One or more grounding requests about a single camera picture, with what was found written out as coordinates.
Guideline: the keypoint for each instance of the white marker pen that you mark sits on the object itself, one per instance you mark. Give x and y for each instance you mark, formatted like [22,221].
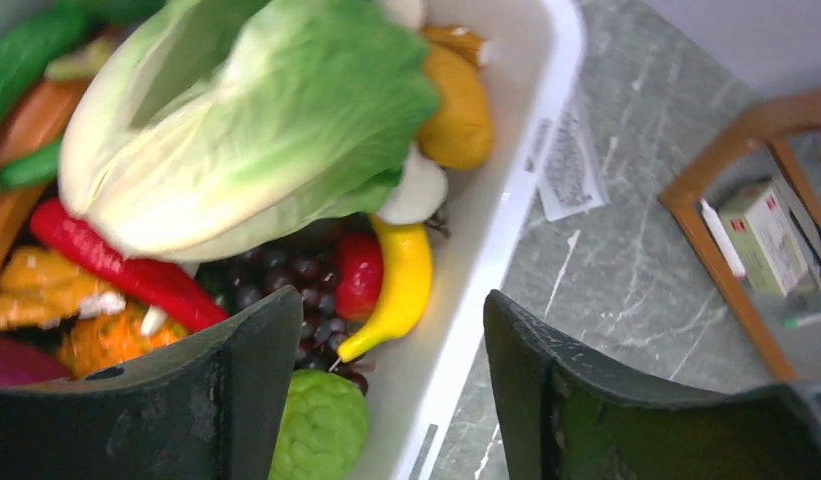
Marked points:
[722,239]

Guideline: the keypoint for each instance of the wooden desk shelf rack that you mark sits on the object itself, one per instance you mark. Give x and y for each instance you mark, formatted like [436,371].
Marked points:
[757,146]

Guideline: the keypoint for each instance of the green white cabbage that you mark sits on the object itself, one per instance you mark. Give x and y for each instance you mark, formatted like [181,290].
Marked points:
[217,126]

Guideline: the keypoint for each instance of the white mushroom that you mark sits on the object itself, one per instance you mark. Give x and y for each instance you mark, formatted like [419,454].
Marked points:
[421,192]

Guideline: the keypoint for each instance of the purple sweet potato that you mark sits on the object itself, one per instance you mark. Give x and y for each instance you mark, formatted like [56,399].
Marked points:
[22,364]

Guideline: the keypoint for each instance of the packaged protractor ruler set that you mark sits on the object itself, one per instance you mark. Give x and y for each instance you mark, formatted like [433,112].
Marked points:
[563,157]

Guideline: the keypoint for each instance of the yellow banana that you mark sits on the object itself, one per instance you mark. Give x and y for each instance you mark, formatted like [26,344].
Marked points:
[405,291]

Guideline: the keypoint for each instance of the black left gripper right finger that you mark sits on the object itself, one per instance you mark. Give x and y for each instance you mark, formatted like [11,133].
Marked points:
[568,411]

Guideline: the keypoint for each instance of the dark grapes bunch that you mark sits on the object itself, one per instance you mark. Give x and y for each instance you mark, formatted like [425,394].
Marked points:
[308,265]

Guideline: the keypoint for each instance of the red apple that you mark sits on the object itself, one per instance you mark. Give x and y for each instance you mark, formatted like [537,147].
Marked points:
[360,262]

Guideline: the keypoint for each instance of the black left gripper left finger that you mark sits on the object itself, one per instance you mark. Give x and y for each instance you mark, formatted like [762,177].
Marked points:
[208,406]

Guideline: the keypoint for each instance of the green capped marker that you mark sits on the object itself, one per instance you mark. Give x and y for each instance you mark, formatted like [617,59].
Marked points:
[803,321]

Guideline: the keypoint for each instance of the white green box lower shelf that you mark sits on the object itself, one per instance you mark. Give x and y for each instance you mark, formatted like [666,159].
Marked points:
[761,230]

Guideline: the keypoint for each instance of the green chili pepper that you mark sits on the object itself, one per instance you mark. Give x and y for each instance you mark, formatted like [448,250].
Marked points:
[25,53]

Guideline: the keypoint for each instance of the red chili pepper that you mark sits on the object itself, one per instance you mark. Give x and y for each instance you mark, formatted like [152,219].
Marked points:
[157,284]

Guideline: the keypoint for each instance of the orange tangerine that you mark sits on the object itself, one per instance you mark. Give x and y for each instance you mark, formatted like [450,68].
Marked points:
[107,340]

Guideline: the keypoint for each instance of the orange bell pepper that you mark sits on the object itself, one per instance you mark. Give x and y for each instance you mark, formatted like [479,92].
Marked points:
[461,133]

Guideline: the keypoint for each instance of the white plastic bin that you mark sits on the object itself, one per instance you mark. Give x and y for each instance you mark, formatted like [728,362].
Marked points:
[528,55]

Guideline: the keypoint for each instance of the orange carrot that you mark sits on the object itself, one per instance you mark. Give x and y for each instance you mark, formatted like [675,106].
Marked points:
[38,119]

